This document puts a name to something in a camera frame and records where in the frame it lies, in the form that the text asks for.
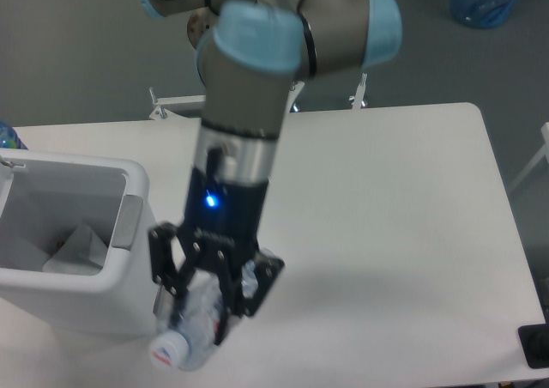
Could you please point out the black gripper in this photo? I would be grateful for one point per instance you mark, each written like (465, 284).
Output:
(218, 235)

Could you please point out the clear plastic water bottle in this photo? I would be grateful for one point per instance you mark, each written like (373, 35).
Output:
(191, 344)

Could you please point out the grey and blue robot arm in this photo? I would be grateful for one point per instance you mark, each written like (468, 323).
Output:
(248, 59)

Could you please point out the white trash can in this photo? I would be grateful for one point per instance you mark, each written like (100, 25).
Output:
(44, 197)

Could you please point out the blue bottle at left edge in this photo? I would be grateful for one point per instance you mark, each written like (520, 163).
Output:
(9, 138)

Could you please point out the black device at table corner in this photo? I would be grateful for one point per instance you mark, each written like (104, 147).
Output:
(534, 341)

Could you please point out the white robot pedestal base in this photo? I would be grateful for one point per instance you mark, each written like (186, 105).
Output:
(200, 21)

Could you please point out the white levelling foot bracket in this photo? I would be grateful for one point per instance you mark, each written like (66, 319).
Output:
(359, 99)

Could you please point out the white frame at right edge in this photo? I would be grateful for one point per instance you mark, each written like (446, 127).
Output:
(534, 167)

